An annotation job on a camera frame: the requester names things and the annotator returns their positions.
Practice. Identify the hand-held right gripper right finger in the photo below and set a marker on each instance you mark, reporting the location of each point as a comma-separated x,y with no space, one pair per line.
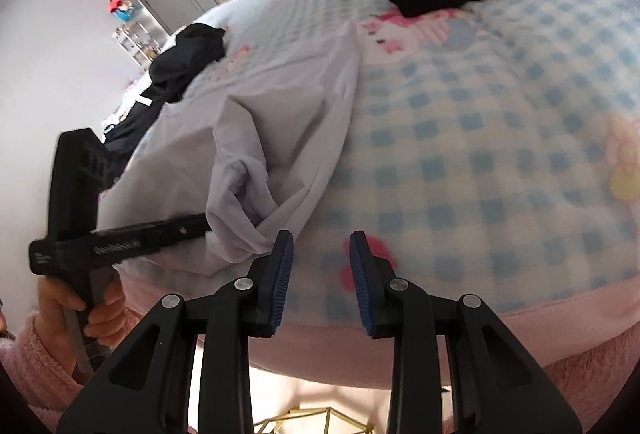
360,284

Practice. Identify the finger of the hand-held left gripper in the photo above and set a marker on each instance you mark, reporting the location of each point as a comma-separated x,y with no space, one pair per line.
185,230

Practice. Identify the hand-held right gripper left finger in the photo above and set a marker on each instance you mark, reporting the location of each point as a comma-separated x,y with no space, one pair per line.
282,284

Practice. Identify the pale shirt with navy trim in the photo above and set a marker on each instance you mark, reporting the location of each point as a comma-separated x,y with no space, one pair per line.
280,124

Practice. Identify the person's left forearm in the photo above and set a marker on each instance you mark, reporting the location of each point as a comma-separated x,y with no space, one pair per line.
40,364

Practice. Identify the person's left hand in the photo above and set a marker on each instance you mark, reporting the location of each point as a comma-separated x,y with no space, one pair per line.
52,309

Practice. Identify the white shelf rack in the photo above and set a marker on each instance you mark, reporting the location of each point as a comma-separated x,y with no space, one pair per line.
137,42

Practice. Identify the black jacket with white stripe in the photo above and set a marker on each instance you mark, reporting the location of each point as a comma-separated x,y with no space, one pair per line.
190,49

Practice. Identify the red blue plush toy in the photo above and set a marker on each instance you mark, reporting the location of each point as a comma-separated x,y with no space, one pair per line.
121,8

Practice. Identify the printed checkered blanket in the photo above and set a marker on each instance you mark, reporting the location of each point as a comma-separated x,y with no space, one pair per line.
475,139

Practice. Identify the checkered printed pillow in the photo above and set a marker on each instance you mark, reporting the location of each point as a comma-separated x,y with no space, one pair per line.
590,89

